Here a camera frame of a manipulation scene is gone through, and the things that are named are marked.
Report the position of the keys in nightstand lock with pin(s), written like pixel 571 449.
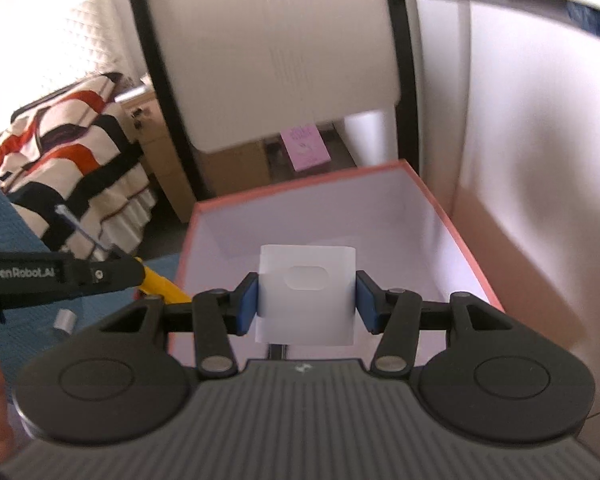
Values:
pixel 137 116

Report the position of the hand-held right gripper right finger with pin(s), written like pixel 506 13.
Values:
pixel 365 302

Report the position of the small white adapter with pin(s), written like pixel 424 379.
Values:
pixel 65 321

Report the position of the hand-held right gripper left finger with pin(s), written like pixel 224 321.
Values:
pixel 249 305

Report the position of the striped bed blanket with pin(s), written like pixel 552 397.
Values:
pixel 55 150

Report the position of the pink card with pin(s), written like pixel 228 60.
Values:
pixel 305 147

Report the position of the blue textured chair cover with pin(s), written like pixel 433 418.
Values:
pixel 30 342

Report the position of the wooden nightstand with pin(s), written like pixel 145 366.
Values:
pixel 157 160

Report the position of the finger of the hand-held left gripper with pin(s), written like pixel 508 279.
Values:
pixel 110 275

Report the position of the white chair with black frame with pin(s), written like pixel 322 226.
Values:
pixel 280 50

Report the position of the pink cardboard box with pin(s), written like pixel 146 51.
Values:
pixel 330 210

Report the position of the thin blue stick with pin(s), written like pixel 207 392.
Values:
pixel 80 227

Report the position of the yellow utility knife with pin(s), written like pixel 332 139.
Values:
pixel 160 285

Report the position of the white charger plug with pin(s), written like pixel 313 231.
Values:
pixel 305 310

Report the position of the white quilted headboard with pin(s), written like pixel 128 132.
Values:
pixel 90 35

